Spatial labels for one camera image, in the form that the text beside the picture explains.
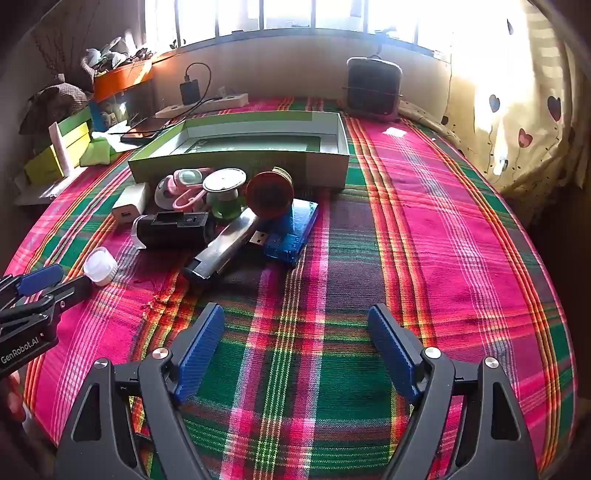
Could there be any red-capped spice jar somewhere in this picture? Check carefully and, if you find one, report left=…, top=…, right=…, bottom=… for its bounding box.
left=246, top=167, right=295, bottom=217

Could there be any black rectangular gadget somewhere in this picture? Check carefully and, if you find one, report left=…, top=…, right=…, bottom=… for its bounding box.
left=132, top=211, right=215, bottom=250

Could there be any small grey desk heater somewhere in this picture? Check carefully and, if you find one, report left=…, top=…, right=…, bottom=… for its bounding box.
left=345, top=55, right=403, bottom=121

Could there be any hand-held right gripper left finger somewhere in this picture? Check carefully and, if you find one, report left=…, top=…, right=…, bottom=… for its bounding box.
left=54, top=302, right=225, bottom=480

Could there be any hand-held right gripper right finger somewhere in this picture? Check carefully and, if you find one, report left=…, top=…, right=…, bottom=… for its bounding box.
left=367, top=304, right=540, bottom=480

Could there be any orange planter box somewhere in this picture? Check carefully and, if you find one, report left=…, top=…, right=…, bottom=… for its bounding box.
left=92, top=60, right=154, bottom=102

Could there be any orange tray with clutter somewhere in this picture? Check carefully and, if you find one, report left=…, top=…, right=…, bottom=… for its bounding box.
left=81, top=37, right=155, bottom=75

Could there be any black charging cable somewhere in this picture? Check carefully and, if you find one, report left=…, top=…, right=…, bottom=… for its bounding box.
left=139, top=62, right=213, bottom=127

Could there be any blue translucent plastic case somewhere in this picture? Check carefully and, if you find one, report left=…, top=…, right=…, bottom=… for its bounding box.
left=264, top=199, right=319, bottom=267

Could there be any window with metal bars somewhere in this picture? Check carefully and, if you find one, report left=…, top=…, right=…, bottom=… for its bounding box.
left=143, top=0, right=453, bottom=51

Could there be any pink green plaid blanket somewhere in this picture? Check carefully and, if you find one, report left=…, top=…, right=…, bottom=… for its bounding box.
left=9, top=96, right=578, bottom=480

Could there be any brown checked cloth bag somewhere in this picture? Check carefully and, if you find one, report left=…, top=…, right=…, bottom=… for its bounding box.
left=18, top=76, right=90, bottom=134

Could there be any black charger adapter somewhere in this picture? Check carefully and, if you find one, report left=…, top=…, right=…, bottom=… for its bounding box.
left=179, top=79, right=202, bottom=106

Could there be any clear tank with blue frame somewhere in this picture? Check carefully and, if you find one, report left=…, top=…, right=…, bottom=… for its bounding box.
left=88, top=88, right=155, bottom=130

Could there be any yellow green cardboard box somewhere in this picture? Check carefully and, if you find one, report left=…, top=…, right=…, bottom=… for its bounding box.
left=23, top=108, right=93, bottom=183

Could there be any person's left hand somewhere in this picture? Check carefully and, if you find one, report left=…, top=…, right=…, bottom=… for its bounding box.
left=0, top=371, right=26, bottom=423

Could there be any white plastic cap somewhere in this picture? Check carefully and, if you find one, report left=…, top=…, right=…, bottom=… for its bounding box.
left=83, top=247, right=119, bottom=287

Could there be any white usb charger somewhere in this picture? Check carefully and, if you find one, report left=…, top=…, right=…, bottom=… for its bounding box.
left=112, top=182, right=151, bottom=225

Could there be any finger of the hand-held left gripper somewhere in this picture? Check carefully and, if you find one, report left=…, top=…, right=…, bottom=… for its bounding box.
left=0, top=276, right=94, bottom=329
left=0, top=264, right=65, bottom=305

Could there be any green tissue pack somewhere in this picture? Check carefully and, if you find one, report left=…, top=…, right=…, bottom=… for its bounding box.
left=79, top=131, right=139, bottom=168

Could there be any black smartphone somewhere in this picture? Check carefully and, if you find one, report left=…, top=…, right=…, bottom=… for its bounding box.
left=121, top=117, right=178, bottom=146

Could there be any white plastic strip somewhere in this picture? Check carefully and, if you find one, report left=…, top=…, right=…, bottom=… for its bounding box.
left=50, top=122, right=75, bottom=178

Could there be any white lid green jar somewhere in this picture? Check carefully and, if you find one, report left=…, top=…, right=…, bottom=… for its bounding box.
left=203, top=168, right=247, bottom=222

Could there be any pink mint clip with loop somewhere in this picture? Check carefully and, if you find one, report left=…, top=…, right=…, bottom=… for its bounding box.
left=172, top=187, right=204, bottom=213

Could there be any white power strip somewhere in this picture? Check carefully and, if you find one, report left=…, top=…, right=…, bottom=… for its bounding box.
left=154, top=92, right=250, bottom=118

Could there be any cream curtain with hearts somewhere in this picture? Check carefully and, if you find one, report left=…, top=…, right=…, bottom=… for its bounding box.
left=402, top=0, right=583, bottom=222

